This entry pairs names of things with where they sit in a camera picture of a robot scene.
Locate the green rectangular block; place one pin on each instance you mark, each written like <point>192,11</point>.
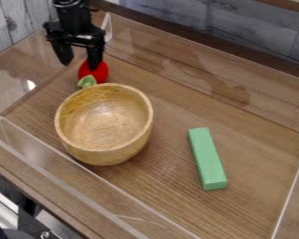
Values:
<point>208,163</point>

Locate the black metal bracket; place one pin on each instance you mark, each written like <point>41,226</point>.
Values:
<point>29,225</point>

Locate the red plush strawberry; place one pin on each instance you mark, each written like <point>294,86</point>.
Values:
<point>92,77</point>

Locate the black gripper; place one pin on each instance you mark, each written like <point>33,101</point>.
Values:
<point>73,29</point>

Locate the wooden bowl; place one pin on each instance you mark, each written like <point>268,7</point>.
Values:
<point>104,123</point>

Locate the clear acrylic tray walls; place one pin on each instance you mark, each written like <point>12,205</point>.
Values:
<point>149,198</point>

